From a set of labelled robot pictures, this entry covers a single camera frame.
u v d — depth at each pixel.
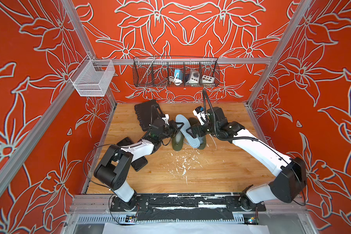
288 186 0.40
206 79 0.94
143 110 1.17
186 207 0.73
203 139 0.93
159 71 1.01
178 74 0.83
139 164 0.85
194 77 0.90
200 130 0.68
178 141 0.93
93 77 0.94
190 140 0.78
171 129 0.76
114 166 0.47
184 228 0.68
